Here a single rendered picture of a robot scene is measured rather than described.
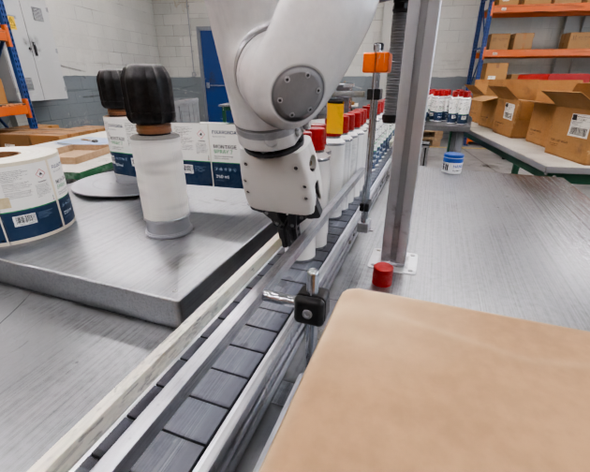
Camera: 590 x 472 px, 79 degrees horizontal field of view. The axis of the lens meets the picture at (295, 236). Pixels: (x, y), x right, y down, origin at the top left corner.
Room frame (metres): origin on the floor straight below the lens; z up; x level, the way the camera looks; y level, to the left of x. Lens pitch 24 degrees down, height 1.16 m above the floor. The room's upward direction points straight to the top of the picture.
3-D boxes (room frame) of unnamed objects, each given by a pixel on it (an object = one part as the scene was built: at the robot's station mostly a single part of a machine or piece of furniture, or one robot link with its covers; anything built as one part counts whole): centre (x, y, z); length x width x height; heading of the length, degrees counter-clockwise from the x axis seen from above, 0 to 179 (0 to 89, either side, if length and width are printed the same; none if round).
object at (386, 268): (0.54, -0.15, 0.85); 0.03 x 0.03 x 0.03
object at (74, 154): (1.79, 1.10, 0.82); 0.34 x 0.24 x 0.03; 176
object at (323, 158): (0.59, -0.03, 0.98); 0.05 x 0.05 x 0.20
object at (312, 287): (0.30, 0.00, 0.91); 0.07 x 0.03 x 0.16; 70
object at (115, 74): (1.00, 0.46, 1.04); 0.09 x 0.09 x 0.29
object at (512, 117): (2.70, -1.64, 0.97); 0.45 x 0.38 x 0.37; 83
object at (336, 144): (0.74, -0.08, 0.98); 0.05 x 0.05 x 0.20
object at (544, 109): (2.24, -1.64, 0.96); 0.53 x 0.45 x 0.37; 82
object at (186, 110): (2.71, 0.98, 0.91); 0.60 x 0.40 x 0.22; 174
